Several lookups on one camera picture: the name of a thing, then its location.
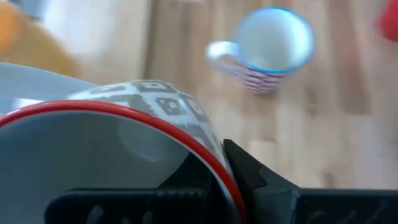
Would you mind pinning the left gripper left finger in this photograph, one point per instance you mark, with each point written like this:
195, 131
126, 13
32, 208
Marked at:
124, 205

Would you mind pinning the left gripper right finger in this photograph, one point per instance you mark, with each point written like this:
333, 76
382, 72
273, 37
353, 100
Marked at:
280, 202

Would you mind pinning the grey patterned mug red rim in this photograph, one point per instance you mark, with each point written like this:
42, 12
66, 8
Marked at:
77, 149

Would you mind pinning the red patterned mug blue rim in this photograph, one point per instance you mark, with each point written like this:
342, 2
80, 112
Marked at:
273, 40

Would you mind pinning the plain red mug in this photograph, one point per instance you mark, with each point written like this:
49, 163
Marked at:
390, 18

